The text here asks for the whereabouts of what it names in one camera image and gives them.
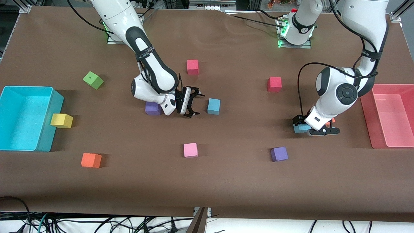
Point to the metal corner bracket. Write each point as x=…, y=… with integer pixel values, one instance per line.
x=395, y=16
x=25, y=8

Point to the green foam block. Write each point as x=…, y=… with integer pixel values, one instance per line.
x=93, y=80

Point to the light blue foam block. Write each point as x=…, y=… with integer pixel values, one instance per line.
x=300, y=128
x=213, y=106

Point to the yellow foam block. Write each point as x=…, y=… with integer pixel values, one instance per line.
x=61, y=120

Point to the cyan plastic bin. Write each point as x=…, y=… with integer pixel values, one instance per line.
x=22, y=119

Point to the brown table cover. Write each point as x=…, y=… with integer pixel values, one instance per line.
x=226, y=181

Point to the purple foam block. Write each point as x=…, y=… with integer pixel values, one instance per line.
x=152, y=109
x=279, y=154

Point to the light pink foam block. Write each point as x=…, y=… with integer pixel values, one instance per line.
x=190, y=150

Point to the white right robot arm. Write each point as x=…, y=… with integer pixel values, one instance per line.
x=113, y=13

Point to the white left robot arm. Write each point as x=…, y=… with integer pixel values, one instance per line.
x=362, y=19

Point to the small metal bracket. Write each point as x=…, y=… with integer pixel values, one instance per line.
x=209, y=212

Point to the dark centre post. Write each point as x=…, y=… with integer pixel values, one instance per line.
x=199, y=223

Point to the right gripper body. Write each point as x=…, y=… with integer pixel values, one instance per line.
x=188, y=100

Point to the aluminium frame rail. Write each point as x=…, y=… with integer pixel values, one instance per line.
x=210, y=2

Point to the orange foam block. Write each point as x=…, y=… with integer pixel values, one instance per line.
x=331, y=121
x=91, y=160

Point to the red foam block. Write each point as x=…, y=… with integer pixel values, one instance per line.
x=192, y=67
x=274, y=84

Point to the pink plastic bin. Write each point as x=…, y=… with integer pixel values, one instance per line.
x=394, y=119

